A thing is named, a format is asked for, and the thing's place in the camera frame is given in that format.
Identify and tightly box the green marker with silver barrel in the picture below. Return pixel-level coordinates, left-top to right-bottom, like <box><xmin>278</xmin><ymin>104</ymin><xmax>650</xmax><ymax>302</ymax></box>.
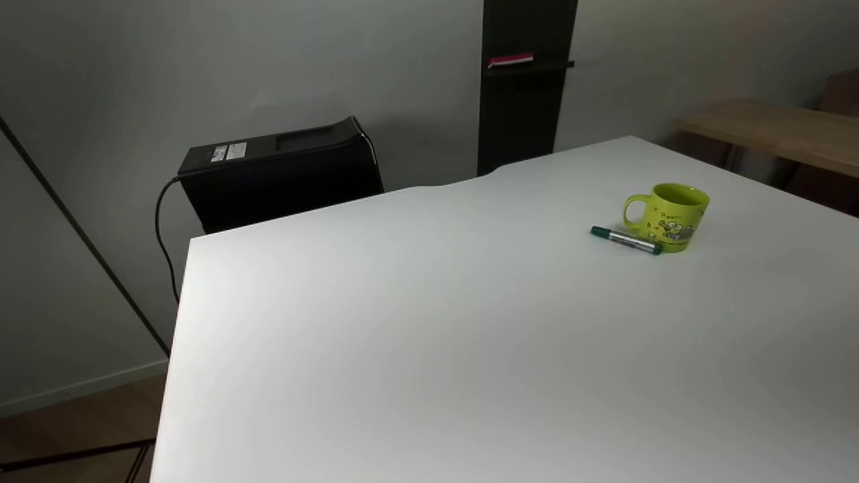
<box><xmin>590</xmin><ymin>225</ymin><xmax>664</xmax><ymax>256</ymax></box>

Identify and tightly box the black computer tower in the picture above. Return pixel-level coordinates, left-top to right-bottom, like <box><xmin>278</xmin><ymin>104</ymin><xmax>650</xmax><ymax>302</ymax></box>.
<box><xmin>177</xmin><ymin>115</ymin><xmax>385</xmax><ymax>235</ymax></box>

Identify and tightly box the black shelf unit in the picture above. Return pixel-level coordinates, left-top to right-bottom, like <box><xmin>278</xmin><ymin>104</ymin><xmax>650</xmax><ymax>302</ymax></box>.
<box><xmin>477</xmin><ymin>0</ymin><xmax>579</xmax><ymax>177</ymax></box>

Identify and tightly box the pink and white book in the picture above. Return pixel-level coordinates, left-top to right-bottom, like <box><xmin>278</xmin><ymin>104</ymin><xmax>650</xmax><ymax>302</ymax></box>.
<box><xmin>487</xmin><ymin>53</ymin><xmax>536</xmax><ymax>70</ymax></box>

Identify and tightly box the yellow-green printed mug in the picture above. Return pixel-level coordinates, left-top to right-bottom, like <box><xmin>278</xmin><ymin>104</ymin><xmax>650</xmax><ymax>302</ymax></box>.
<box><xmin>622</xmin><ymin>183</ymin><xmax>711</xmax><ymax>253</ymax></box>

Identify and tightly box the stand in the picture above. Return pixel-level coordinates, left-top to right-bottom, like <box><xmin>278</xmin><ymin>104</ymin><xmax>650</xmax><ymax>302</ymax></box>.
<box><xmin>0</xmin><ymin>115</ymin><xmax>172</xmax><ymax>483</ymax></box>

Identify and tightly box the wooden table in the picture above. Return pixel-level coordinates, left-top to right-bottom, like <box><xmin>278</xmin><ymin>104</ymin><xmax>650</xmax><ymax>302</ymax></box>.
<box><xmin>673</xmin><ymin>99</ymin><xmax>859</xmax><ymax>180</ymax></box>

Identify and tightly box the black cable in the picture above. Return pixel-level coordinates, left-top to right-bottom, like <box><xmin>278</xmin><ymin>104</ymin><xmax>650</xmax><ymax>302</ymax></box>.
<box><xmin>154</xmin><ymin>176</ymin><xmax>183</xmax><ymax>305</ymax></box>

